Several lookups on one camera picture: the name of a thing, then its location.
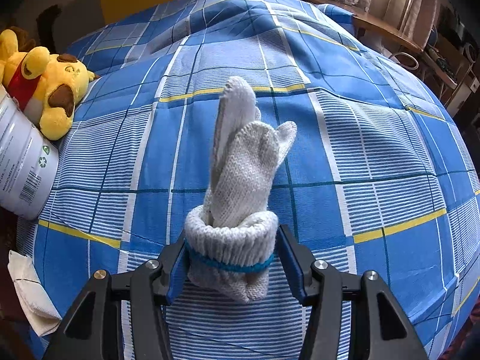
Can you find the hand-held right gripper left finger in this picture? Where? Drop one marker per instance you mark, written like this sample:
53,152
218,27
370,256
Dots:
176,273

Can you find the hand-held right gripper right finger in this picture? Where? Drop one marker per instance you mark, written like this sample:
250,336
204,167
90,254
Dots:
294,266

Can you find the blue plaid bedsheet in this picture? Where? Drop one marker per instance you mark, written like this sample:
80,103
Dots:
356,157

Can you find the white paper napkin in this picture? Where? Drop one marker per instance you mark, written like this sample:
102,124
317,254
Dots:
30,296

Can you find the white tin can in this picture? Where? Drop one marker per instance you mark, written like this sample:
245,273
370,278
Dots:
18,165

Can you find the yellow plush toy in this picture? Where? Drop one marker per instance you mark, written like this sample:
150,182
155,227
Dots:
56,78

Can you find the wooden chair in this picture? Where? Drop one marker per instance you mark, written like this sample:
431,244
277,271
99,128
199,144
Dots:
442,60

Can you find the wooden desk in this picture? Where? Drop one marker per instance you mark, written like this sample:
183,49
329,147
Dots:
378,26

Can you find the cluttered shelf unit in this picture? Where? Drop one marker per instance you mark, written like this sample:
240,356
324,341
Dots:
457,33

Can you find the pink patterned curtain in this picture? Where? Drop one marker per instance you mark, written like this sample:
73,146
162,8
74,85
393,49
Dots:
408,3

